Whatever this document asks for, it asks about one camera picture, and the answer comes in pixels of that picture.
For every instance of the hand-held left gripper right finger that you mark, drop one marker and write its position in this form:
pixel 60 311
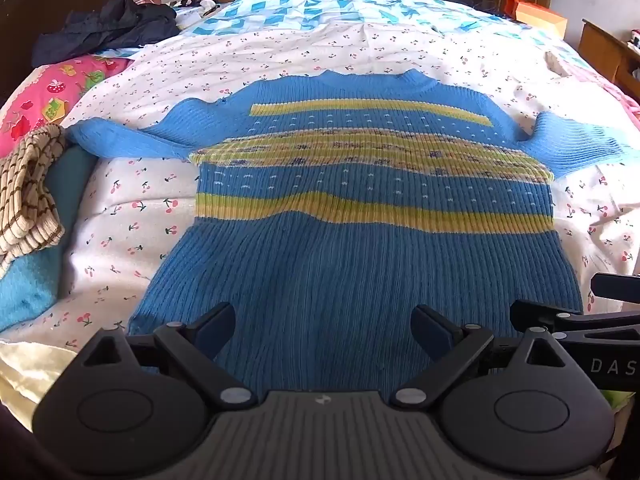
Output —
pixel 427 332

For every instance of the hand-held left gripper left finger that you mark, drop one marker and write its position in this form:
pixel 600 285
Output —
pixel 220 330

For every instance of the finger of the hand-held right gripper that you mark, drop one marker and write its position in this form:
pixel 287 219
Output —
pixel 617 286
pixel 575 321

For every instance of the blue yellow striped knit sweater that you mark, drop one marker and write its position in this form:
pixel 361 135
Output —
pixel 350 260

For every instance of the white cherry print bedsheet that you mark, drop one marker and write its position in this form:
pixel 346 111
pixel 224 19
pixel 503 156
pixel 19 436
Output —
pixel 125 220

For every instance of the teal fleece cloth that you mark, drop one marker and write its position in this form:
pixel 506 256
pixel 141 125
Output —
pixel 30 285

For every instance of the pink printed quilt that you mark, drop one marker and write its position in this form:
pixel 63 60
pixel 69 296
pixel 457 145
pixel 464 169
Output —
pixel 615 90

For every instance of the cream yellow cloth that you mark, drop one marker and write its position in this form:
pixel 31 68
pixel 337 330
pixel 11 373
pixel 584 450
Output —
pixel 30 380

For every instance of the wooden nightstand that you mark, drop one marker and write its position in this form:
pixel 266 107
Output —
pixel 605 55

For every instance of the beige brown checked cloth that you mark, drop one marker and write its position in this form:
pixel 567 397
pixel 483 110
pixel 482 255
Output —
pixel 30 195

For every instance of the red white desk item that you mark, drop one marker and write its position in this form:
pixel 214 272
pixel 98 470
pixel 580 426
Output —
pixel 635 39

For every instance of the orange box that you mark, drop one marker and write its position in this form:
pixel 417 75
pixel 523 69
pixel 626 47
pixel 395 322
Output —
pixel 542 17

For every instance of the pink strawberry print bedding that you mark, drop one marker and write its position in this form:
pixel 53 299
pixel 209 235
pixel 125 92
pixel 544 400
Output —
pixel 55 90

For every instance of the dark navy jacket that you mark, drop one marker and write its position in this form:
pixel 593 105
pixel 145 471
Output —
pixel 110 30

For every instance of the blue white diamond print quilt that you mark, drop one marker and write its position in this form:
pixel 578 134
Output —
pixel 310 10

